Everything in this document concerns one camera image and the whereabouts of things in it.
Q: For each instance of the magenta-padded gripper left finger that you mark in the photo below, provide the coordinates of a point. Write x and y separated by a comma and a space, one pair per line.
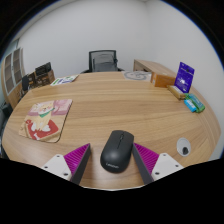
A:
76, 159

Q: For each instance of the grey mesh office chair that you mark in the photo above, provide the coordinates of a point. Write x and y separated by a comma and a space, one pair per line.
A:
103, 61

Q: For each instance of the white printed leaflet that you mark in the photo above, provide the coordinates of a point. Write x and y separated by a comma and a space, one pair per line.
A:
65, 80

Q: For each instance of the flat yellow box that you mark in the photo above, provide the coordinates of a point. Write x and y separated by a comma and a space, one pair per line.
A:
176, 92

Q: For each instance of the orange-brown box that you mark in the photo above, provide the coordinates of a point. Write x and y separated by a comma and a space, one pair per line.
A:
163, 80

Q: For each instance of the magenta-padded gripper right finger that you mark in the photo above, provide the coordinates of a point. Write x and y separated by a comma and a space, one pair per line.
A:
146, 159

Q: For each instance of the wooden side desk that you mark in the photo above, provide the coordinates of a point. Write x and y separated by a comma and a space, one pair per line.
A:
151, 66

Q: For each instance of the large brown cardboard box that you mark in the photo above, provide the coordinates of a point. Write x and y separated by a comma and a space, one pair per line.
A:
45, 80

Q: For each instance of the wooden shelf cabinet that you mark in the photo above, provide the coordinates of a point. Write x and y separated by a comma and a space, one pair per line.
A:
11, 75

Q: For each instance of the cartoon print mouse pad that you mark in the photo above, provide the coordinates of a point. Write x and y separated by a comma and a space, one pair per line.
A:
45, 120

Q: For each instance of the black computer mouse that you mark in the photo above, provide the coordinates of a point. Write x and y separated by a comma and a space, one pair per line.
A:
116, 151

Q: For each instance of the black open box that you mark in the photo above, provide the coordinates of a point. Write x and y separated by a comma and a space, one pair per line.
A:
43, 68

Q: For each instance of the black armchair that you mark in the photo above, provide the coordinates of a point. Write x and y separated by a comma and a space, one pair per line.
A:
4, 111

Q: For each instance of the small blue box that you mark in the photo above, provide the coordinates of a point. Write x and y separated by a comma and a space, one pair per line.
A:
190, 106

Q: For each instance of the purple upright card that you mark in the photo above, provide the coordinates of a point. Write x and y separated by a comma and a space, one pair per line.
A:
184, 77

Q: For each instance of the green flat box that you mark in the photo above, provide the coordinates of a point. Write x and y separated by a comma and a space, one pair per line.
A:
197, 103

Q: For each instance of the small brown cardboard box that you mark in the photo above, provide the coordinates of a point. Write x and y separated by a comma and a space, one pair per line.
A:
31, 81

